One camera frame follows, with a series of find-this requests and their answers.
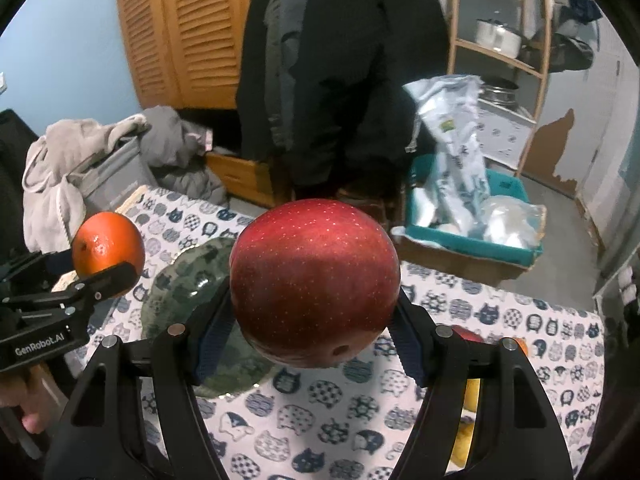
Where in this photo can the orange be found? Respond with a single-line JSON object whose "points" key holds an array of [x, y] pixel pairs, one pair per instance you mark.
{"points": [[105, 242], [522, 346]]}

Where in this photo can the grey hanging jacket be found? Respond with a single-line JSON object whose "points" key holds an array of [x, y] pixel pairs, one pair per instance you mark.
{"points": [[280, 60]]}

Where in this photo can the steel bowl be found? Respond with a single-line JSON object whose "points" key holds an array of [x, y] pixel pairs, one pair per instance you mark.
{"points": [[500, 92]]}

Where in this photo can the wooden drawer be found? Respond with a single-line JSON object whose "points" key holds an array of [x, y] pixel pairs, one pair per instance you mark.
{"points": [[240, 175]]}

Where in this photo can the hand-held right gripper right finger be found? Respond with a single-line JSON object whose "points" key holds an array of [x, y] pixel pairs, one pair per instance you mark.
{"points": [[405, 345]]}

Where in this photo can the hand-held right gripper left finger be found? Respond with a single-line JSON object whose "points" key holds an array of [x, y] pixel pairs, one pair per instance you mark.
{"points": [[212, 350]]}

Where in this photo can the grey hanging bag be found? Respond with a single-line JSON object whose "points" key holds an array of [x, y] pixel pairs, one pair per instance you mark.
{"points": [[572, 52]]}

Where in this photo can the white cat print box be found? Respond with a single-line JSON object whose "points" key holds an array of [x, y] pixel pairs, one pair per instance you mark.
{"points": [[505, 135]]}

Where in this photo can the grey storage bin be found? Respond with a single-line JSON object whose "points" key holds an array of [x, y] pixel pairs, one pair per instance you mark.
{"points": [[110, 180]]}

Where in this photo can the bright red apple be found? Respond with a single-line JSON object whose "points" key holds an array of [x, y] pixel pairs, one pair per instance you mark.
{"points": [[465, 334]]}

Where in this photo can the clear plastic bag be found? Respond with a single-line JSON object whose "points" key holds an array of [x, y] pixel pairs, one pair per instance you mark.
{"points": [[510, 220]]}

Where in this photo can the metal pot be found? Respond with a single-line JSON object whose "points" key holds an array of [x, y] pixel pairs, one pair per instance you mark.
{"points": [[497, 37]]}

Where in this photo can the wooden shelf rack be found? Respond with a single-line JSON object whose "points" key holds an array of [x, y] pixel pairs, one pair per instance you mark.
{"points": [[452, 10]]}

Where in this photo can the yellow green apple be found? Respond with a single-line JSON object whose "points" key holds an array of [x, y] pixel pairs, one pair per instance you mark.
{"points": [[471, 394]]}

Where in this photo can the green patterned plate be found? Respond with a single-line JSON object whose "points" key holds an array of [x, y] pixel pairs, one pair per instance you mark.
{"points": [[180, 280]]}

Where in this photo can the wooden louvered cabinet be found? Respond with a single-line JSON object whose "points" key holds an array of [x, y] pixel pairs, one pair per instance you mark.
{"points": [[190, 35]]}

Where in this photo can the black hanging jacket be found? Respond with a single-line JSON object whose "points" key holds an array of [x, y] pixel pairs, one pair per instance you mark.
{"points": [[350, 85]]}

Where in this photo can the grey garment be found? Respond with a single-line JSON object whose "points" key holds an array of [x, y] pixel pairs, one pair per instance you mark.
{"points": [[175, 160]]}

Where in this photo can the silver plastic bag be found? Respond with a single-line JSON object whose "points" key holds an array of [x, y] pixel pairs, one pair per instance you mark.
{"points": [[425, 210]]}

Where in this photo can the yellow fruit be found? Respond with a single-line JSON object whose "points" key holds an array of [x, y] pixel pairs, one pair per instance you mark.
{"points": [[462, 442]]}

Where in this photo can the dark red speckled apple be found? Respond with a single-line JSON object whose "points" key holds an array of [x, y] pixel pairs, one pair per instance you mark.
{"points": [[315, 280]]}

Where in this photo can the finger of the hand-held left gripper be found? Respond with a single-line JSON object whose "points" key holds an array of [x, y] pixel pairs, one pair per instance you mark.
{"points": [[60, 262], [107, 282]]}

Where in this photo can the cat print tablecloth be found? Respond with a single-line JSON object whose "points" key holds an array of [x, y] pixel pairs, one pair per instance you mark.
{"points": [[325, 410]]}

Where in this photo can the person's left hand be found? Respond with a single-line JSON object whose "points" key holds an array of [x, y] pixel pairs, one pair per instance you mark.
{"points": [[20, 395]]}

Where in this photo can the teal cardboard box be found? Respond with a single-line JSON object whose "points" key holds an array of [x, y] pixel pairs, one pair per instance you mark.
{"points": [[510, 185]]}

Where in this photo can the printed white plastic bag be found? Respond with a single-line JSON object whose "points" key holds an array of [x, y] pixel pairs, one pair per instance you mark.
{"points": [[455, 160]]}

